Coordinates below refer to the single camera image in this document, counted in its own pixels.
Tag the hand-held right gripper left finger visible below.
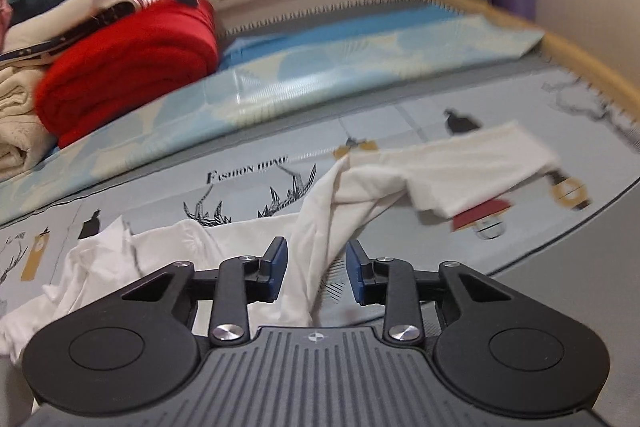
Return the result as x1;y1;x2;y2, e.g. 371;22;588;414
121;236;290;349

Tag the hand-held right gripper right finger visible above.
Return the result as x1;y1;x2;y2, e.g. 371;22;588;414
346;239;506;349

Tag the white garment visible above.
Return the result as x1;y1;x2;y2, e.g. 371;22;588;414
0;121;561;358

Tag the grey printed bed sheet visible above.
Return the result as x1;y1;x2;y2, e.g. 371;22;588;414
0;52;640;358

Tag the light blue patterned blanket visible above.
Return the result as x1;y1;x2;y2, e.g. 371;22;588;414
0;0;546;228

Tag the red folded blanket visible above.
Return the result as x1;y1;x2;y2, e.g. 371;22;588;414
35;0;221;148

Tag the white folded cloth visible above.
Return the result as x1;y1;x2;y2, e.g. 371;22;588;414
5;0;156;58

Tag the dark patterned strap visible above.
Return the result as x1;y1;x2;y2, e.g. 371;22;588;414
0;0;153;64

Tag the wooden bed frame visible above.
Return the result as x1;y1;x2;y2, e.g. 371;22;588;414
425;0;640;122

